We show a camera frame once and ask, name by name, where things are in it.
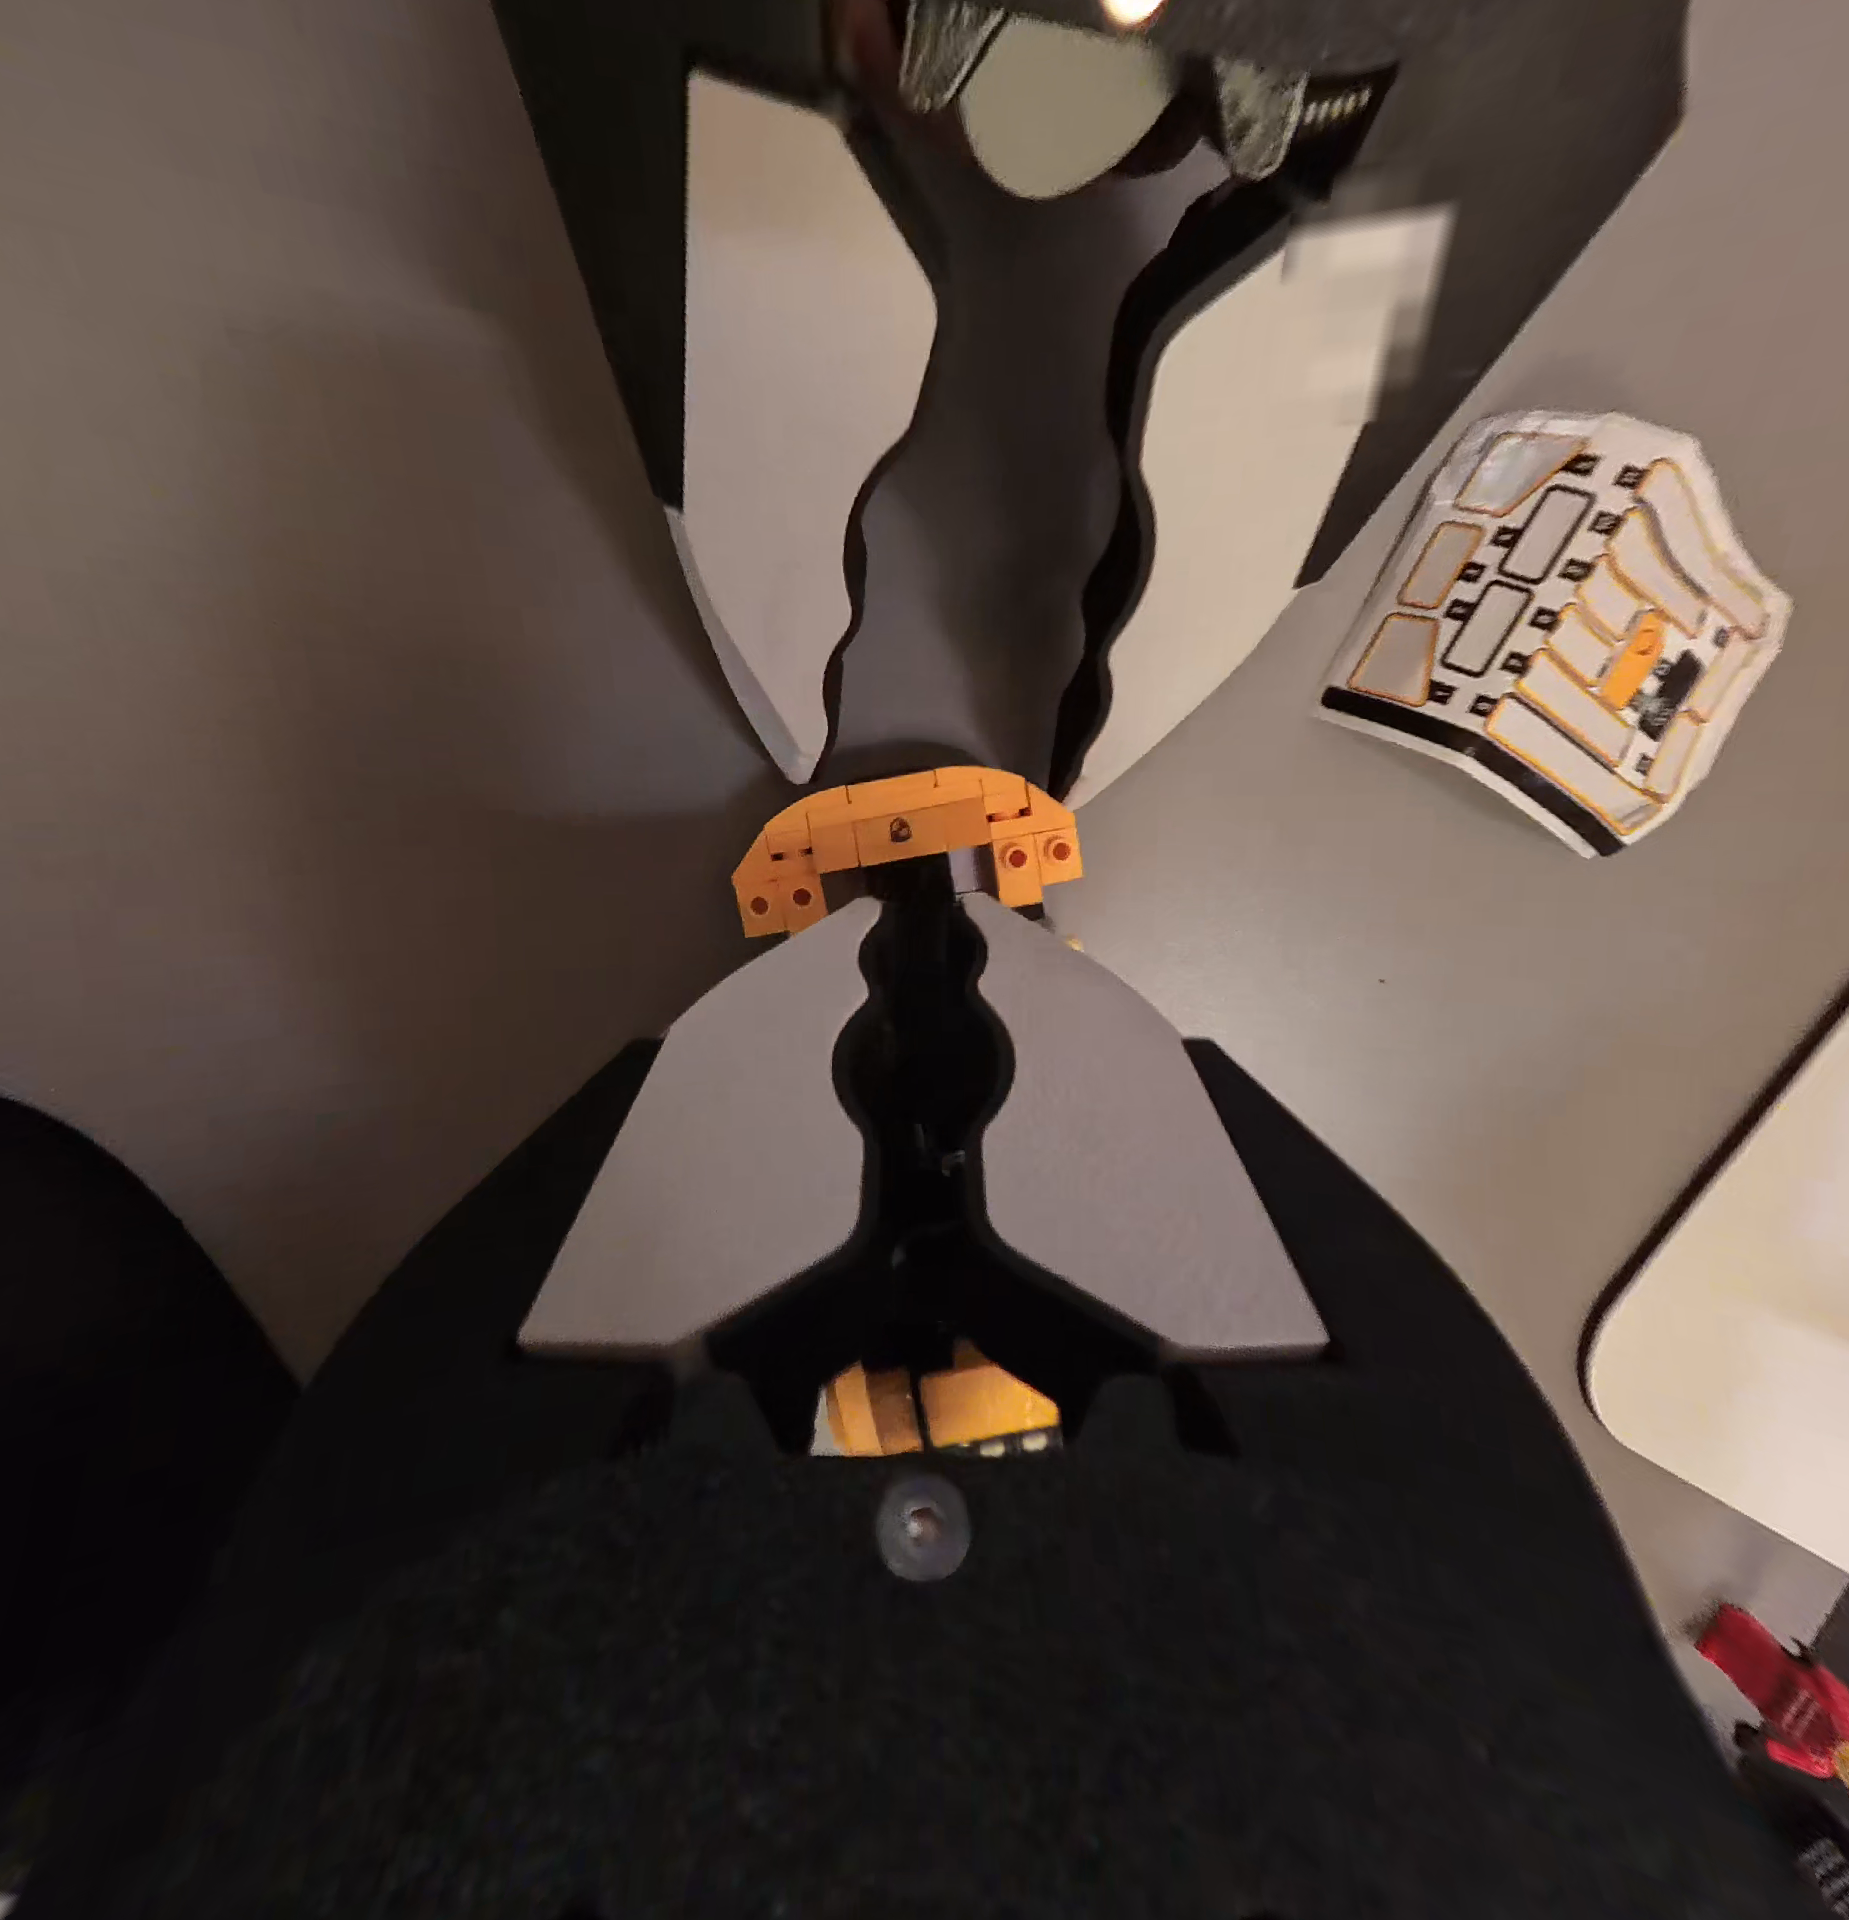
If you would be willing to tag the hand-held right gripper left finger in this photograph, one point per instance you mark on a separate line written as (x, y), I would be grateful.
(699, 1185)

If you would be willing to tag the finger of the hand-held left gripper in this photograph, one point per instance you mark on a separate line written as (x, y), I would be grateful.
(773, 375)
(1224, 496)

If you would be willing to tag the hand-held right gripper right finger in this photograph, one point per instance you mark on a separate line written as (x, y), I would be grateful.
(1150, 1185)

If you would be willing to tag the yellow lego car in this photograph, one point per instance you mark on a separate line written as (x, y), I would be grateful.
(895, 818)

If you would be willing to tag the red lego minifigure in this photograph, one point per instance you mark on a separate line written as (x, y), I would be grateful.
(1786, 1695)

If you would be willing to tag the black lego set box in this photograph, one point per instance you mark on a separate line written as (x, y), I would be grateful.
(1823, 1867)

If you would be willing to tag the white sticker sheet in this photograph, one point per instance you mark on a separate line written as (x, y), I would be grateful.
(1539, 630)

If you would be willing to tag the white book stand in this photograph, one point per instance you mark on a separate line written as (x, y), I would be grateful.
(1749, 1319)

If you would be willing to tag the person's black clothing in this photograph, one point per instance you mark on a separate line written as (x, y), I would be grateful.
(84, 1425)

